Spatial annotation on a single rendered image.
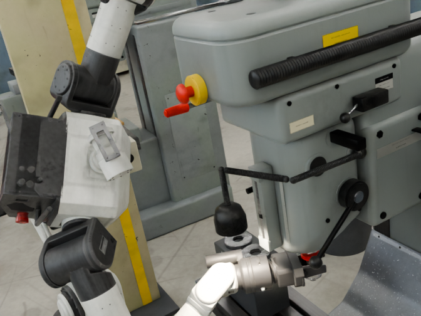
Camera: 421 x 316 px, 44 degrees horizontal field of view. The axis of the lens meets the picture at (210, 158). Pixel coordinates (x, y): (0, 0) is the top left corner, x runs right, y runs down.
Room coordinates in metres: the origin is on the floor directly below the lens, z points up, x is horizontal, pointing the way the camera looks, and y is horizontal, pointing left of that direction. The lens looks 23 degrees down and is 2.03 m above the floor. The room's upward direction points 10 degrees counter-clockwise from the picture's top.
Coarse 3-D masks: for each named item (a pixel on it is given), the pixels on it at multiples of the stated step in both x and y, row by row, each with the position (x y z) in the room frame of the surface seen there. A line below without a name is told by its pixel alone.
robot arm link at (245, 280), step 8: (208, 256) 1.12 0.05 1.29; (216, 256) 1.11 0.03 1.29; (224, 256) 1.11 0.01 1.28; (232, 256) 1.11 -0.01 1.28; (240, 256) 1.11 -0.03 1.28; (208, 264) 1.10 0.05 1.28; (232, 264) 1.09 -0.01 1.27; (240, 264) 1.08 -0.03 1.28; (248, 264) 1.07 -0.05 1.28; (240, 272) 1.06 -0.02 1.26; (248, 272) 1.05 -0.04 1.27; (240, 280) 1.05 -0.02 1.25; (248, 280) 1.04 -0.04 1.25; (232, 288) 1.04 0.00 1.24; (240, 288) 1.05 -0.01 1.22; (248, 288) 1.04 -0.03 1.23; (224, 296) 1.09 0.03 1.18
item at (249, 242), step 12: (228, 240) 1.41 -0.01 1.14; (240, 240) 1.42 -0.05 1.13; (252, 240) 1.41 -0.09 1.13; (216, 252) 1.43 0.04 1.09; (252, 252) 1.34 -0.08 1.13; (264, 252) 1.31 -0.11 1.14; (276, 252) 1.32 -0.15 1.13; (276, 288) 1.27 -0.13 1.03; (240, 300) 1.33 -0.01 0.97; (252, 300) 1.25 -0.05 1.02; (264, 300) 1.25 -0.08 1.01; (276, 300) 1.27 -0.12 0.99; (288, 300) 1.29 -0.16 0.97; (252, 312) 1.26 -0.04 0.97; (264, 312) 1.25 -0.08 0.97; (276, 312) 1.27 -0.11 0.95
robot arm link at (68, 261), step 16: (80, 240) 1.02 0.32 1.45; (48, 256) 1.03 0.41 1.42; (64, 256) 1.01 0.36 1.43; (80, 256) 1.00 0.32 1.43; (48, 272) 1.01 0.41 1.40; (64, 272) 1.00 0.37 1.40; (80, 272) 0.99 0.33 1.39; (96, 272) 1.01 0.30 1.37; (80, 288) 0.98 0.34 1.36; (96, 288) 0.98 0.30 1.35
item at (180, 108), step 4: (208, 100) 1.10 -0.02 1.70; (180, 104) 1.07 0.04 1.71; (184, 104) 1.07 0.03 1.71; (188, 104) 1.08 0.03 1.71; (192, 104) 1.09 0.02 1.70; (168, 108) 1.06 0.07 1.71; (172, 108) 1.06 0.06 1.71; (176, 108) 1.06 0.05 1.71; (180, 108) 1.07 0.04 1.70; (184, 108) 1.07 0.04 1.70; (188, 108) 1.07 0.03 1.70; (164, 112) 1.06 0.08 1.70; (168, 112) 1.05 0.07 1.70; (172, 112) 1.06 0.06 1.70; (176, 112) 1.06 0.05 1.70; (180, 112) 1.07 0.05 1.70; (184, 112) 1.07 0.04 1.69; (168, 116) 1.06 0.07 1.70; (172, 116) 1.06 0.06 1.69
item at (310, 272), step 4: (324, 264) 1.06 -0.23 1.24; (304, 268) 1.05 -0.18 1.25; (308, 268) 1.05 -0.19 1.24; (312, 268) 1.05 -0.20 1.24; (320, 268) 1.05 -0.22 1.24; (324, 268) 1.05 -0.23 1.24; (304, 272) 1.05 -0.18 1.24; (308, 272) 1.05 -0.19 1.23; (312, 272) 1.05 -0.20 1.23; (316, 272) 1.05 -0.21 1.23; (320, 272) 1.05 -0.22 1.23; (324, 272) 1.05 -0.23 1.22; (304, 276) 1.05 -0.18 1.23; (308, 276) 1.05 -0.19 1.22
